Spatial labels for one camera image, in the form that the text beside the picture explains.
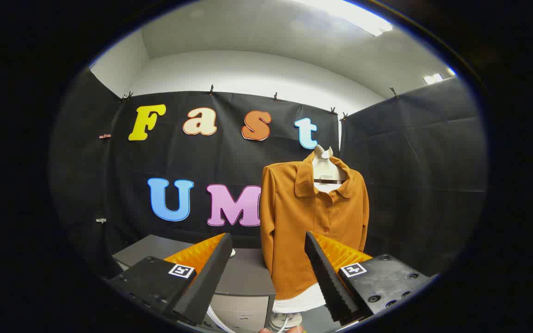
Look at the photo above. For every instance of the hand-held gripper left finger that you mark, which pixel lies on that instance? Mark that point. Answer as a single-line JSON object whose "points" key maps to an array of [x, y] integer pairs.
{"points": [[206, 282]]}

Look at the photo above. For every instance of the white clothes hanger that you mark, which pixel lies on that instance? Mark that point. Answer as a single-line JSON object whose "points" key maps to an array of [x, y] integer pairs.
{"points": [[324, 171]]}

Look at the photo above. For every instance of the orange button-up shirt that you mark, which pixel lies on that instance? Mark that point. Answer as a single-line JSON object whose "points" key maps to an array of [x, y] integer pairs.
{"points": [[294, 217]]}

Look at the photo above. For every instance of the small ceiling light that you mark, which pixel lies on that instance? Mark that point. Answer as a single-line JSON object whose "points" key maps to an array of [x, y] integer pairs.
{"points": [[433, 78]]}

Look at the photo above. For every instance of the long ceiling light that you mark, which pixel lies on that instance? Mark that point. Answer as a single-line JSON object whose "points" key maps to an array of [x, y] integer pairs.
{"points": [[354, 17]]}

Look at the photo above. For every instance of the white garment steamer base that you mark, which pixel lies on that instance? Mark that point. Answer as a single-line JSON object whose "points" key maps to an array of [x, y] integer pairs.
{"points": [[287, 320]]}

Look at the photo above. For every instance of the black backdrop cloth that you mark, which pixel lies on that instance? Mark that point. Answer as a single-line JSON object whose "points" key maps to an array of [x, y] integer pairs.
{"points": [[81, 185], [229, 157], [424, 175]]}

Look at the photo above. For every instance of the white inner garment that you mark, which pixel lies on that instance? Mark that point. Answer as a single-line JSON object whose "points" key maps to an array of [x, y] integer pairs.
{"points": [[299, 300]]}

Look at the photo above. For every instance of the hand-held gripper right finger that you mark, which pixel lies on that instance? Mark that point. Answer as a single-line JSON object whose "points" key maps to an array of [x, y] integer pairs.
{"points": [[326, 277]]}

